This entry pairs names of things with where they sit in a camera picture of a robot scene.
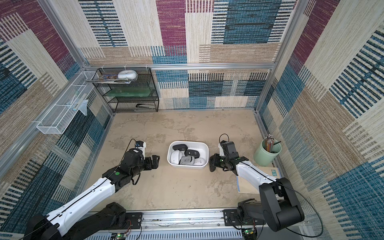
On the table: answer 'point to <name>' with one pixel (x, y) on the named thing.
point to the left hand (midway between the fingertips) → (152, 156)
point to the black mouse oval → (180, 147)
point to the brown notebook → (244, 186)
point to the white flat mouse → (199, 161)
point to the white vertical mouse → (175, 156)
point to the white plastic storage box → (201, 146)
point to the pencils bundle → (269, 140)
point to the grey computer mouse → (187, 160)
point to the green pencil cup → (263, 158)
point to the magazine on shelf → (112, 79)
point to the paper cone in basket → (81, 105)
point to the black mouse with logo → (192, 153)
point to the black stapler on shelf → (142, 105)
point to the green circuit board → (121, 236)
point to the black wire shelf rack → (124, 104)
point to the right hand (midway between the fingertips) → (212, 158)
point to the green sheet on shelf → (141, 91)
